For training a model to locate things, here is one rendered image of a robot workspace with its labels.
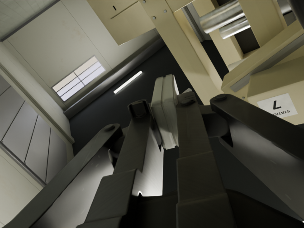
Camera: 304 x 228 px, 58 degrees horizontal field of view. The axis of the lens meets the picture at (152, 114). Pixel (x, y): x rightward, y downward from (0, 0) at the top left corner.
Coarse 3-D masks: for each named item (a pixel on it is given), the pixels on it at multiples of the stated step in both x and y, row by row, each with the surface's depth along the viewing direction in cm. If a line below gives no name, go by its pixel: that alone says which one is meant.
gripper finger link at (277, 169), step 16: (224, 96) 14; (224, 112) 12; (240, 112) 12; (256, 112) 11; (240, 128) 11; (256, 128) 10; (272, 128) 10; (288, 128) 9; (224, 144) 14; (240, 144) 12; (256, 144) 10; (272, 144) 9; (288, 144) 9; (240, 160) 13; (256, 160) 11; (272, 160) 9; (288, 160) 8; (256, 176) 11; (272, 176) 10; (288, 176) 9; (288, 192) 9
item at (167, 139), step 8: (160, 80) 21; (160, 88) 19; (152, 96) 18; (160, 96) 17; (152, 104) 16; (160, 104) 16; (152, 112) 16; (160, 112) 16; (160, 120) 16; (160, 128) 16; (168, 128) 16; (168, 136) 16; (168, 144) 16
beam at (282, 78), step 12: (300, 60) 82; (264, 72) 88; (276, 72) 84; (288, 72) 81; (300, 72) 77; (252, 84) 87; (264, 84) 83; (276, 84) 79; (288, 84) 76; (300, 84) 75; (252, 96) 82; (264, 96) 81; (300, 96) 77; (300, 108) 79; (288, 120) 83; (300, 120) 82
